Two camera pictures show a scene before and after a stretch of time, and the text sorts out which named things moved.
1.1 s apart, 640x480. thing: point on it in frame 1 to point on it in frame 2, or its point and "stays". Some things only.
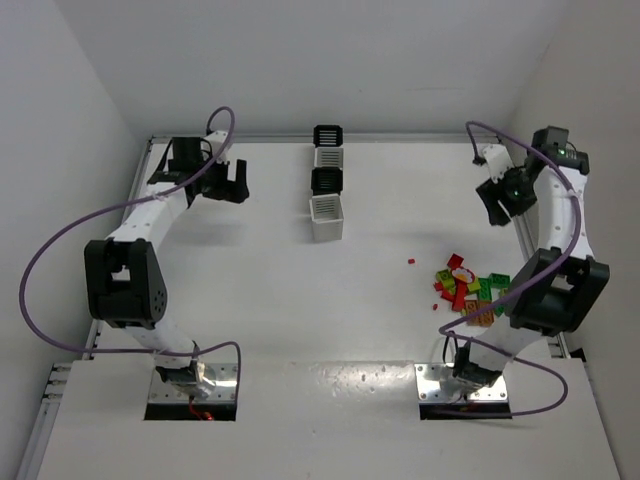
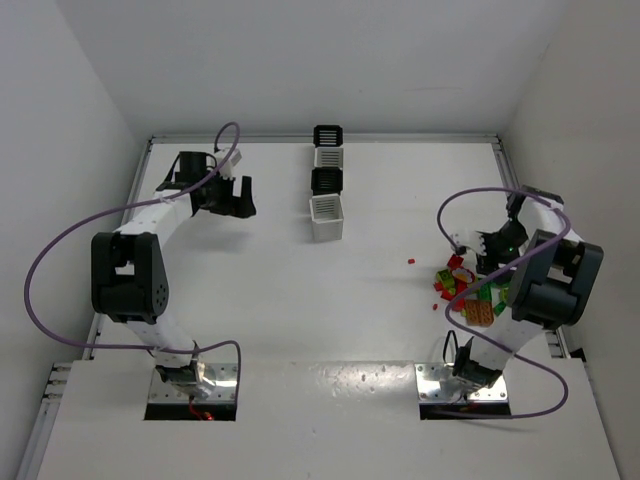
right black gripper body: (495, 201) to (493, 248)
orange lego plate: (479, 313) stays
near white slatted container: (327, 216) stays
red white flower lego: (463, 274) stays
